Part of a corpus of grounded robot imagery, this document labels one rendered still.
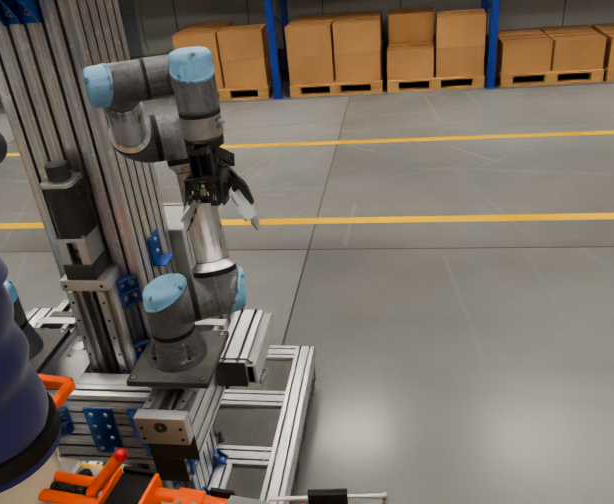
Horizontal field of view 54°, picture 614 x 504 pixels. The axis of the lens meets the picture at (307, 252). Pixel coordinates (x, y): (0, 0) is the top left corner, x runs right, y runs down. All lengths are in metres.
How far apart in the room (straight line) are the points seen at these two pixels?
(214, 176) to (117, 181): 0.57
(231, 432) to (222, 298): 1.15
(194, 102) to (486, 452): 2.12
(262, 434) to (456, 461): 0.83
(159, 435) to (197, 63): 0.96
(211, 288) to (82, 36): 0.67
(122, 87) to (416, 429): 2.13
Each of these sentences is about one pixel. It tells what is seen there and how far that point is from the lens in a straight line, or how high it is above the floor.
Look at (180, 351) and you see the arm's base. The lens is 1.62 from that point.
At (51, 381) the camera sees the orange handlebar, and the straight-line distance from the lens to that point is 1.50.
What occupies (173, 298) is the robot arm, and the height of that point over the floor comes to 1.25.
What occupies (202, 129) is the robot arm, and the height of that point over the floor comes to 1.75.
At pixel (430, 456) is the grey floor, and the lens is 2.76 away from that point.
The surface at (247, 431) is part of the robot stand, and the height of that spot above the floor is 0.21.
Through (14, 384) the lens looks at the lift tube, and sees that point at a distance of 1.11.
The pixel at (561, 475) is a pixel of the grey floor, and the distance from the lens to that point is 2.79.
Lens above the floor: 2.05
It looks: 29 degrees down
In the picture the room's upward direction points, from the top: 6 degrees counter-clockwise
